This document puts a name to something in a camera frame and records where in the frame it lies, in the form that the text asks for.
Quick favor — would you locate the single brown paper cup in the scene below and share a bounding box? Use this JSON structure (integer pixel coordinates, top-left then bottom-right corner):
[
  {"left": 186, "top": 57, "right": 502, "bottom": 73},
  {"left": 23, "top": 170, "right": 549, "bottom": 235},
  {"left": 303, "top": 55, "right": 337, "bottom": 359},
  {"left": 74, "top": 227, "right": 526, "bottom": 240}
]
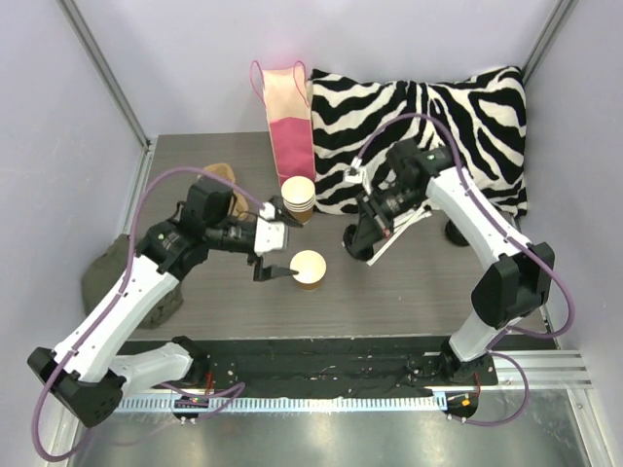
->
[{"left": 290, "top": 250, "right": 327, "bottom": 291}]

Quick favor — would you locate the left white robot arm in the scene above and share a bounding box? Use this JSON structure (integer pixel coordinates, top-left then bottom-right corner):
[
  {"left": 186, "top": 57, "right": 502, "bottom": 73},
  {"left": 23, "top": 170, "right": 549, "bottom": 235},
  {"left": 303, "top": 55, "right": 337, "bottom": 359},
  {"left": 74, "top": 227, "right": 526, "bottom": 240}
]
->
[{"left": 27, "top": 177, "right": 301, "bottom": 428}]

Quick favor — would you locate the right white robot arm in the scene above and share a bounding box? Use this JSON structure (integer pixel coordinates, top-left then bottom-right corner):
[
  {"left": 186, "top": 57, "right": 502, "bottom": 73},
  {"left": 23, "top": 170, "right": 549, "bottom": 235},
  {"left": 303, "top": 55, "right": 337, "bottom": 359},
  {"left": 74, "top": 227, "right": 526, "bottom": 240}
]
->
[{"left": 343, "top": 139, "right": 555, "bottom": 384}]

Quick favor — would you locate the white wrapped straw long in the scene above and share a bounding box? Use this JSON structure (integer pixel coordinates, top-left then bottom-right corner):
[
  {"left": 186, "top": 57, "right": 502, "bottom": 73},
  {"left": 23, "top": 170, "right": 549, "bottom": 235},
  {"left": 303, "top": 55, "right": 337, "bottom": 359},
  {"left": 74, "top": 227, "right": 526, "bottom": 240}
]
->
[{"left": 366, "top": 209, "right": 431, "bottom": 267}]

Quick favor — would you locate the stack of paper cups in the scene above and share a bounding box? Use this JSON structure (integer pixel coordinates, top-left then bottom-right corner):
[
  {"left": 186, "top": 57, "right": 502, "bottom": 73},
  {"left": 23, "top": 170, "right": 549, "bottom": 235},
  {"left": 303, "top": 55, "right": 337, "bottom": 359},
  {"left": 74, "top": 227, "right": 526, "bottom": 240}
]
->
[{"left": 281, "top": 176, "right": 315, "bottom": 225}]

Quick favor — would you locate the brown pulp cup carrier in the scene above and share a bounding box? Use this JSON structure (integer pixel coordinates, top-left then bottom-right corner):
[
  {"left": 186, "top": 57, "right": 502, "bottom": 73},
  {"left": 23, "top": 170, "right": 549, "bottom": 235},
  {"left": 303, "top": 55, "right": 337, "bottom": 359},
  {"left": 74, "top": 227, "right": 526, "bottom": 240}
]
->
[{"left": 202, "top": 162, "right": 259, "bottom": 220}]

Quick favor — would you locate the stack of black lids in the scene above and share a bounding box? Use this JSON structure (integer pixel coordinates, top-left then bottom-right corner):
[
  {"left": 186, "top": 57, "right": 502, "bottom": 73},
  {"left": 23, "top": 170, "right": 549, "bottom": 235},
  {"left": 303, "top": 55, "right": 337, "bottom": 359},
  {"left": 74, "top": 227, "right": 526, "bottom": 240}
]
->
[{"left": 444, "top": 220, "right": 469, "bottom": 247}]

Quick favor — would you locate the pink paper gift bag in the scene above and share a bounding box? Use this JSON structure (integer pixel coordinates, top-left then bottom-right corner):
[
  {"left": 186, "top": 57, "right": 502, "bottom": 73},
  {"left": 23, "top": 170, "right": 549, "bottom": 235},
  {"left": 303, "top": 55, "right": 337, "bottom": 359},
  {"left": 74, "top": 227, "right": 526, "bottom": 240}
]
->
[{"left": 249, "top": 60, "right": 316, "bottom": 185}]

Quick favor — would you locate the zebra print pillow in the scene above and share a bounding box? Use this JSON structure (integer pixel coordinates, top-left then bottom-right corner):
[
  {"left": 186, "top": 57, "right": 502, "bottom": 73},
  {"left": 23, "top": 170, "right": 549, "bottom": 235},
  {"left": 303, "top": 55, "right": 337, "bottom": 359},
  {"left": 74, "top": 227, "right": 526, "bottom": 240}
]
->
[{"left": 308, "top": 66, "right": 528, "bottom": 217}]

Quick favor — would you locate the olive green cloth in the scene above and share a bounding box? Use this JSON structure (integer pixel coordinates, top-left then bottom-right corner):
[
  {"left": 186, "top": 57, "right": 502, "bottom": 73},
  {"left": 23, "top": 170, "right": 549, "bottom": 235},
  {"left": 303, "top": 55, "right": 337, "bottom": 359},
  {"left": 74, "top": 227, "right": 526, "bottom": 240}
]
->
[{"left": 81, "top": 234, "right": 184, "bottom": 329}]

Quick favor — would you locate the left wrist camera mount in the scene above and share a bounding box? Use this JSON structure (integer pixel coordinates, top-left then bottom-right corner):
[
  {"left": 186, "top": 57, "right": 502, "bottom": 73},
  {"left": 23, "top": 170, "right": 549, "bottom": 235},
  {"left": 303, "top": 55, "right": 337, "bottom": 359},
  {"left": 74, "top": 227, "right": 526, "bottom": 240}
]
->
[{"left": 257, "top": 201, "right": 279, "bottom": 223}]

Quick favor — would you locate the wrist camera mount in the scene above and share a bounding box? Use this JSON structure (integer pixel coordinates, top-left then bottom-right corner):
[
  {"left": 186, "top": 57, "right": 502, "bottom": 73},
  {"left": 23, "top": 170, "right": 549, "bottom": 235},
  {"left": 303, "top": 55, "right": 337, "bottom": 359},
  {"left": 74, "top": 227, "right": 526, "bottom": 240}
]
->
[
  {"left": 257, "top": 201, "right": 279, "bottom": 223},
  {"left": 344, "top": 157, "right": 372, "bottom": 193}
]

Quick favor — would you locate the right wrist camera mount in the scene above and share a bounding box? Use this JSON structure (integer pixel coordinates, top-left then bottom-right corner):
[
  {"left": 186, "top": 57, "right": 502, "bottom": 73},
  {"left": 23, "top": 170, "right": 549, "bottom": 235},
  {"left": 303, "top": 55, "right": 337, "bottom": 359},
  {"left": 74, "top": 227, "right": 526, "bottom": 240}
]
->
[{"left": 344, "top": 157, "right": 372, "bottom": 193}]

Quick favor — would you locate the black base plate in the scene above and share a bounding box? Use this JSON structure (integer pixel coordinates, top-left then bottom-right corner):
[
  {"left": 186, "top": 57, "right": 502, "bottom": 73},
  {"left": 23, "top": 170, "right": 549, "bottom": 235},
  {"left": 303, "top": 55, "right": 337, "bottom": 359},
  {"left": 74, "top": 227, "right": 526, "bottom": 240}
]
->
[{"left": 174, "top": 337, "right": 498, "bottom": 399}]

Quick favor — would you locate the white slotted cable duct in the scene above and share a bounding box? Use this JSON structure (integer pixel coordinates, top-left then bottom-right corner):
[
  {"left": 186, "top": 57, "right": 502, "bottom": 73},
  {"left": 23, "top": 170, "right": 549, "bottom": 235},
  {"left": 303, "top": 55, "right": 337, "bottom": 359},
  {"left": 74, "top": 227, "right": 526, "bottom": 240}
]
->
[{"left": 116, "top": 391, "right": 447, "bottom": 414}]

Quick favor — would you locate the aluminium rail frame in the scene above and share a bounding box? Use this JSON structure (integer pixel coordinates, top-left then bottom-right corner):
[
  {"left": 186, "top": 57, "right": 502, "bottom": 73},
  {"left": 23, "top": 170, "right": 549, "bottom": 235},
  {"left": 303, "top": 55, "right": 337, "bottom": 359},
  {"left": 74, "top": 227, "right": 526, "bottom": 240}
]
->
[{"left": 491, "top": 349, "right": 595, "bottom": 390}]

